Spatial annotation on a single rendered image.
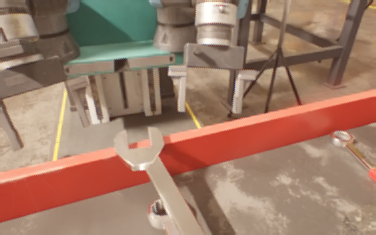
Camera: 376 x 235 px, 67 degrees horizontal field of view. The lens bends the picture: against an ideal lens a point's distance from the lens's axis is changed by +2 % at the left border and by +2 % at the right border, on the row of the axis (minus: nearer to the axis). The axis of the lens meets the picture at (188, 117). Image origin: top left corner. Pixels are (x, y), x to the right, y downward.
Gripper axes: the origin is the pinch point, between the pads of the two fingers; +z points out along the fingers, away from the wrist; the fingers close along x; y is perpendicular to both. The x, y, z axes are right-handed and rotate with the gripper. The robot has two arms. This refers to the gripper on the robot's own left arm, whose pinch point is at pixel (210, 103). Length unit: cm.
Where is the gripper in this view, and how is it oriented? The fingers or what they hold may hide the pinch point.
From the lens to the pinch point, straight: 67.0
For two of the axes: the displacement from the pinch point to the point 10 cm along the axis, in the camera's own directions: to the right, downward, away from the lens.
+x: 9.9, 0.3, 1.5
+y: 1.5, 1.6, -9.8
